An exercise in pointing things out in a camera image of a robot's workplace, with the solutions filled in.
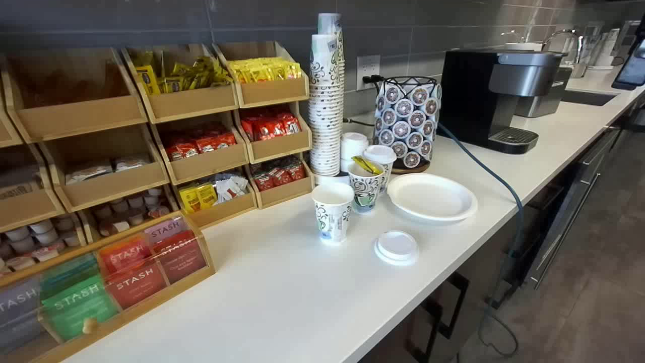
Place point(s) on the patterned paper cup with packets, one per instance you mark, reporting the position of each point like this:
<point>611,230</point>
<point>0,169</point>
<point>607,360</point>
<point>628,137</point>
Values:
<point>366,193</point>

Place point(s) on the grey drawer cabinet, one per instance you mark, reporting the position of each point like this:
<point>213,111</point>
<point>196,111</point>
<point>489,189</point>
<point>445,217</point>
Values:
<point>572,195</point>

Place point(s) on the yellow sweetener packet pile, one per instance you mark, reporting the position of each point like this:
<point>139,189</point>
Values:
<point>264,70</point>

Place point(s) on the empty patterned paper cup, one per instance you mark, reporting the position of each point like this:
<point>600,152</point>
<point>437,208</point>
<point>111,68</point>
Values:
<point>333,214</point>

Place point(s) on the grey Stash tea packets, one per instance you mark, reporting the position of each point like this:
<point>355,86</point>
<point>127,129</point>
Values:
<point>20,314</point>

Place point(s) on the paper cup with white lid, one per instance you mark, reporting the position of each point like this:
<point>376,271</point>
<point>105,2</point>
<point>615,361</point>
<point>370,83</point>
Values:
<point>381,157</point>

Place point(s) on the yellow tea packet pile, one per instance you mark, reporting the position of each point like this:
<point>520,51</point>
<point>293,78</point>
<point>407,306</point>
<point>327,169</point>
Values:
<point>183,74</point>

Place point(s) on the white lids on table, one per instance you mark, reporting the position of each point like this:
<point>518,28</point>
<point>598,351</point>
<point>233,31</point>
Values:
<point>395,246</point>

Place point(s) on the white foam cup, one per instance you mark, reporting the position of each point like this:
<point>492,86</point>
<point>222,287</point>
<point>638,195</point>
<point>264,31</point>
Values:
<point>354,143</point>

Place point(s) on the wooden two-column bin rack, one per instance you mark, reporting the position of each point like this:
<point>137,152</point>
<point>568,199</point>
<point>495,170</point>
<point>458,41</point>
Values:
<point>202,101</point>

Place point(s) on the metal faucet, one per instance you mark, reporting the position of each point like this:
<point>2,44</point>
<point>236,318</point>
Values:
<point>578,44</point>

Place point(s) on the wooden tea bag display box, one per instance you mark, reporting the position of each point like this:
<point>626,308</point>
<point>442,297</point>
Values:
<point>133,311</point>

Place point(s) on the red tea packet pile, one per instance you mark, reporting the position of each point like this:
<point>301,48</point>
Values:
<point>201,143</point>

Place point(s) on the K-cup carousel rack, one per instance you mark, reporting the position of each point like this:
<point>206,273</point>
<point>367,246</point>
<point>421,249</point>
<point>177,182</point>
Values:
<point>405,121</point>

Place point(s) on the tall patterned paper cup stack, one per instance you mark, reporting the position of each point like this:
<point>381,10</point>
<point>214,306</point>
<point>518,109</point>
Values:
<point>327,101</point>

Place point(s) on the dark red packet pile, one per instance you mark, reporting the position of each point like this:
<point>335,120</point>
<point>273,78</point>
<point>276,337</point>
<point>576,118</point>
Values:
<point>279,174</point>

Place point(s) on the green Stash tea packets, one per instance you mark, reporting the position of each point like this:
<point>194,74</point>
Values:
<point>76,304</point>

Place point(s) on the white paper plate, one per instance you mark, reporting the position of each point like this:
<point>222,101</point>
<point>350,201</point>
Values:
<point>432,199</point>

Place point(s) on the black coffee machine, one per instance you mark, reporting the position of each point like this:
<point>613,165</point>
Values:
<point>480,93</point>

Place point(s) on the yellow and white packet pile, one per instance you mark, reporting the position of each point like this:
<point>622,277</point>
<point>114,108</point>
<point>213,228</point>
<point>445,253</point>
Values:
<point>208,193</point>

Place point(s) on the creamer cup pile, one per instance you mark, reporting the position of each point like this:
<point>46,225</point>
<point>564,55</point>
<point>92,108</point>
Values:
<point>132,212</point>
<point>37,240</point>

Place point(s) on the red sugar packet pile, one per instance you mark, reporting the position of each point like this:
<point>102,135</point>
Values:
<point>271,126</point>

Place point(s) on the red Stash tea packets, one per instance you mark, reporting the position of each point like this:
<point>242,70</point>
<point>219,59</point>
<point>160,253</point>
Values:
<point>143,268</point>

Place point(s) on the counter sink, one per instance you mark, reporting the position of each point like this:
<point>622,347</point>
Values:
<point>587,97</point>

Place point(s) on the white wall outlet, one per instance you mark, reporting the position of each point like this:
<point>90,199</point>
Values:
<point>367,66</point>

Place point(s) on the large wooden bin rack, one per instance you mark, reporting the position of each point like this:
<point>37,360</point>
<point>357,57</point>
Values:
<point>82,116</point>

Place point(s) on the dark tablet screen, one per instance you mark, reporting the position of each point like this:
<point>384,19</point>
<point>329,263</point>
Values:
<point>631,64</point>

